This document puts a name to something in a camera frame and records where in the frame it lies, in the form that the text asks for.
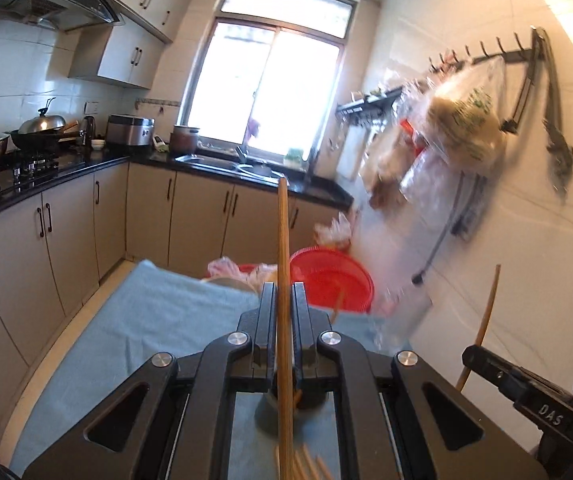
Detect steel kitchen sink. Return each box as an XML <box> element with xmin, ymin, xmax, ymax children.
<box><xmin>176</xmin><ymin>154</ymin><xmax>287</xmax><ymax>182</ymax></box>

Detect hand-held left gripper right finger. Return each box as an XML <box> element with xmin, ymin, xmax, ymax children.
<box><xmin>293</xmin><ymin>282</ymin><xmax>550</xmax><ymax>480</ymax></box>

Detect power strip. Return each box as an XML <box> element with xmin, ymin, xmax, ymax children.
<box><xmin>451</xmin><ymin>174</ymin><xmax>488</xmax><ymax>242</ymax></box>

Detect red plastic colander basket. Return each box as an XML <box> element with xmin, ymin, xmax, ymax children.
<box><xmin>289</xmin><ymin>247</ymin><xmax>375</xmax><ymax>315</ymax></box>

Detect bag of brown food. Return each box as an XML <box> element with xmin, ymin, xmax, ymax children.
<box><xmin>361</xmin><ymin>119</ymin><xmax>408</xmax><ymax>211</ymax></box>

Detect crumpled clear plastic bag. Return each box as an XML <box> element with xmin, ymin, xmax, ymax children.
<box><xmin>315</xmin><ymin>211</ymin><xmax>355</xmax><ymax>252</ymax></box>

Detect single wooden chopstick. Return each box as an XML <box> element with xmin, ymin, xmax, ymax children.
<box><xmin>455</xmin><ymin>264</ymin><xmax>501</xmax><ymax>394</ymax></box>
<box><xmin>276</xmin><ymin>176</ymin><xmax>295</xmax><ymax>480</ymax></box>

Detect steel kettle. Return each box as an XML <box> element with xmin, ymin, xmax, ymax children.
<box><xmin>80</xmin><ymin>115</ymin><xmax>98</xmax><ymax>147</ymax></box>

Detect kitchen window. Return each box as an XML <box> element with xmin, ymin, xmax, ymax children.
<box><xmin>175</xmin><ymin>0</ymin><xmax>360</xmax><ymax>162</ymax></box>

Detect black power cable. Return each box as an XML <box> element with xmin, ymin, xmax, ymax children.
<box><xmin>411</xmin><ymin>179</ymin><xmax>468</xmax><ymax>287</ymax></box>

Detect gas stove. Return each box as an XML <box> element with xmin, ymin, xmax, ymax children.
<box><xmin>0</xmin><ymin>152</ymin><xmax>63</xmax><ymax>196</ymax></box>

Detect silver rice cooker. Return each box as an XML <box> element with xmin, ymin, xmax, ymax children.
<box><xmin>105</xmin><ymin>114</ymin><xmax>156</xmax><ymax>149</ymax></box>

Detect grey chopstick holder cup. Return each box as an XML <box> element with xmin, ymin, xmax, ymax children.
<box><xmin>256</xmin><ymin>385</ymin><xmax>331</xmax><ymax>438</ymax></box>

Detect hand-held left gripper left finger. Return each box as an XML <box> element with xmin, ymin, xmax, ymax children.
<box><xmin>21</xmin><ymin>282</ymin><xmax>280</xmax><ymax>480</ymax></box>

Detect pink plastic bag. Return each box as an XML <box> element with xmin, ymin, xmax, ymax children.
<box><xmin>208</xmin><ymin>256</ymin><xmax>245</xmax><ymax>281</ymax></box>

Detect plastic bag with red label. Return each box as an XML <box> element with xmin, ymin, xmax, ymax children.
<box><xmin>397</xmin><ymin>119</ymin><xmax>467</xmax><ymax>207</ymax></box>

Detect black kitchen tongs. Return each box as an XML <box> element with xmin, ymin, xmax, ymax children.
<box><xmin>531</xmin><ymin>26</ymin><xmax>573</xmax><ymax>202</ymax></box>

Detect white cutting board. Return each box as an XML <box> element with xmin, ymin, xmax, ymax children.
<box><xmin>339</xmin><ymin>126</ymin><xmax>373</xmax><ymax>182</ymax></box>

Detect wok with steel lid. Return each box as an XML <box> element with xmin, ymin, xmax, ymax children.
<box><xmin>5</xmin><ymin>97</ymin><xmax>75</xmax><ymax>154</ymax></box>

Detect white hanging wall cabinet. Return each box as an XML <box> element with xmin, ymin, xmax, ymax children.
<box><xmin>68</xmin><ymin>22</ymin><xmax>167</xmax><ymax>90</ymax></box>

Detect bundle of wooden chopsticks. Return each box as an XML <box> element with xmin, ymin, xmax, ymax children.
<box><xmin>274</xmin><ymin>285</ymin><xmax>346</xmax><ymax>480</ymax></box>

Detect black curved utensil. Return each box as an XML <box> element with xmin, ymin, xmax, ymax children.
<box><xmin>499</xmin><ymin>50</ymin><xmax>542</xmax><ymax>134</ymax></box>

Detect black wall shelf rack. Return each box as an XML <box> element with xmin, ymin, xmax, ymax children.
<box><xmin>335</xmin><ymin>86</ymin><xmax>405</xmax><ymax>126</ymax></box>

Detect black wall hook rail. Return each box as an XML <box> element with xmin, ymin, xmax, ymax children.
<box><xmin>427</xmin><ymin>34</ymin><xmax>542</xmax><ymax>74</ymax></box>

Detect light blue towel cloth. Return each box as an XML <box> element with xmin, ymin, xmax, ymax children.
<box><xmin>9</xmin><ymin>259</ymin><xmax>412</xmax><ymax>480</ymax></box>

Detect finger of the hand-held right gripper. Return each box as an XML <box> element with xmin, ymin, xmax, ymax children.
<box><xmin>461</xmin><ymin>344</ymin><xmax>573</xmax><ymax>432</ymax></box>

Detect beige base kitchen cabinets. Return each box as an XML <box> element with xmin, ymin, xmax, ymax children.
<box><xmin>0</xmin><ymin>152</ymin><xmax>355</xmax><ymax>432</ymax></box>

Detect brown clay pot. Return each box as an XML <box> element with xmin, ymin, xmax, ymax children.
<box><xmin>168</xmin><ymin>125</ymin><xmax>201</xmax><ymax>157</ymax></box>

